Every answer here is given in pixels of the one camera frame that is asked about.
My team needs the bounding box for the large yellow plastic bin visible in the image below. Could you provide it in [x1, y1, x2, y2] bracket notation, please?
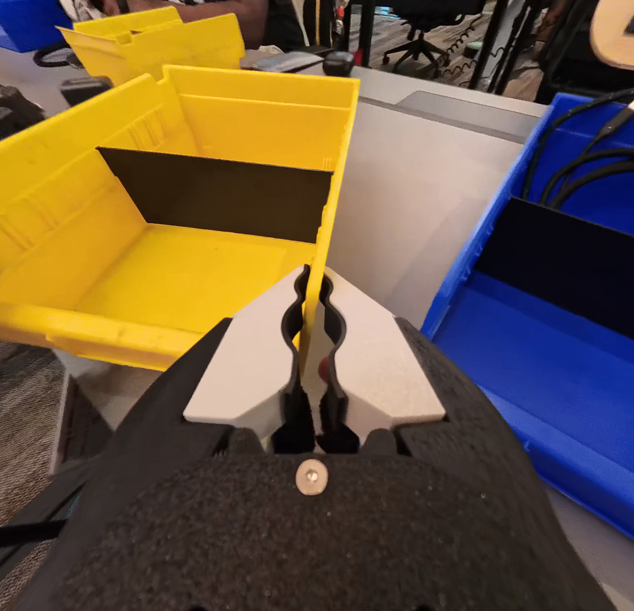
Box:
[0, 65, 361, 372]

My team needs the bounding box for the black panel with wooden rim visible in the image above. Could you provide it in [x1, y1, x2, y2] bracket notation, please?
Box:
[590, 0, 634, 71]

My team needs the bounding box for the black box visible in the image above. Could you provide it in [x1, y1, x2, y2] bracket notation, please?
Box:
[59, 77, 114, 107]

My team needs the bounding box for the black cable loop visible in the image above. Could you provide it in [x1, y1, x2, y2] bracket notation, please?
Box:
[32, 41, 85, 69]

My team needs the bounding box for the blue plastic bin with cables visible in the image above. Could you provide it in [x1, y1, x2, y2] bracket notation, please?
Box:
[421, 93, 634, 540]

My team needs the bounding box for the dark flat object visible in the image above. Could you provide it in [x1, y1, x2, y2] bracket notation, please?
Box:
[240, 46, 333, 72]

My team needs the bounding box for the small black device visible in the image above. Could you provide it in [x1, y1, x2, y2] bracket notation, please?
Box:
[322, 51, 356, 76]

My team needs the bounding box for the black bin divider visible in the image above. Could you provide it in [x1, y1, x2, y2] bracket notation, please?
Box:
[96, 146, 334, 244]
[475, 197, 634, 339]

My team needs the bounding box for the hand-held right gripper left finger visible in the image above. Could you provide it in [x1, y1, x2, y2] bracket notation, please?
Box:
[182, 265, 318, 454]

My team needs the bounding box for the dark cloth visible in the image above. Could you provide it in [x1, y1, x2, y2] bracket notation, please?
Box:
[0, 85, 46, 140]

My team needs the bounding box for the small blue plastic bin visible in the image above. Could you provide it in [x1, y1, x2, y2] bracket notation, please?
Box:
[0, 0, 75, 54]

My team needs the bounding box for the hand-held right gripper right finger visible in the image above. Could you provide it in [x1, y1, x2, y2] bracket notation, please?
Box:
[317, 268, 446, 454]

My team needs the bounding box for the grey desk pad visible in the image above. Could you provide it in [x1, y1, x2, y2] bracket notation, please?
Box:
[396, 91, 548, 143]

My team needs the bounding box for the black office chair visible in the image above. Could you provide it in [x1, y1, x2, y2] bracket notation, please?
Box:
[381, 0, 488, 79]

